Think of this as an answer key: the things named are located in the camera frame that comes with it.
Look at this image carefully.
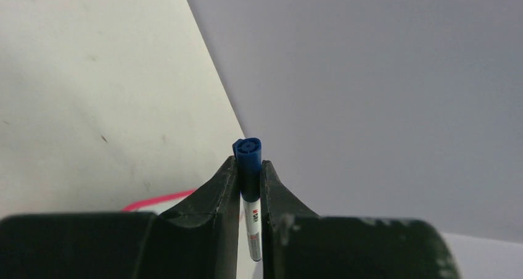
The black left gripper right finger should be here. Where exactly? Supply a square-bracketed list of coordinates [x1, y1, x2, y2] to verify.
[260, 160, 461, 278]

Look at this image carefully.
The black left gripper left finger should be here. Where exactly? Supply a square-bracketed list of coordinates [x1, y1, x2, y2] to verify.
[1, 157, 240, 278]

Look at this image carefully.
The white blue whiteboard marker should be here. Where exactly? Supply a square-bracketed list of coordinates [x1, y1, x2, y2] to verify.
[242, 200, 262, 262]

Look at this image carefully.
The pink framed whiteboard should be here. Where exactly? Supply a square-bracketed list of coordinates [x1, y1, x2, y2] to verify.
[122, 189, 257, 278]

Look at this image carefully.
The blue marker cap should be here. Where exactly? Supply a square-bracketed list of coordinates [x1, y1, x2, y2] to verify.
[233, 138, 262, 202]

